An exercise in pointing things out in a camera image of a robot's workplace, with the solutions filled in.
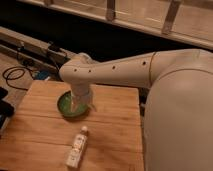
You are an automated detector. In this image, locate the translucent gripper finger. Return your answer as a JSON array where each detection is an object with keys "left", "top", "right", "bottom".
[
  {"left": 70, "top": 97, "right": 78, "bottom": 113},
  {"left": 87, "top": 97, "right": 97, "bottom": 112}
]

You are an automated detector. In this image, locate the black device at left edge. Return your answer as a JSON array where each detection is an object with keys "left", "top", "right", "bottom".
[{"left": 0, "top": 87, "right": 14, "bottom": 129}]

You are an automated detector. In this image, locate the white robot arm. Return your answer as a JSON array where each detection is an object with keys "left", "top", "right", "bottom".
[{"left": 60, "top": 49, "right": 213, "bottom": 171}]

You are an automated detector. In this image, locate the black coiled cable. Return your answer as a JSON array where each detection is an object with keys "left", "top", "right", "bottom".
[{"left": 2, "top": 65, "right": 34, "bottom": 91}]

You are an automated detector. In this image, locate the green ceramic bowl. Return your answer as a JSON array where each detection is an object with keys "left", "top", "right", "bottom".
[{"left": 57, "top": 91, "right": 88, "bottom": 118}]

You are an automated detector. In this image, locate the white plastic bottle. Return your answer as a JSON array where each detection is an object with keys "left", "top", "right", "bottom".
[{"left": 66, "top": 126, "right": 89, "bottom": 169}]

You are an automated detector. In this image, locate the blue object on floor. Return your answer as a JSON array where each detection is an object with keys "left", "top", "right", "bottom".
[{"left": 34, "top": 70, "right": 50, "bottom": 80}]

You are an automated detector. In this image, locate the black power adapter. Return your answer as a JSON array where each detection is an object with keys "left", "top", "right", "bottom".
[{"left": 47, "top": 42, "right": 62, "bottom": 54}]

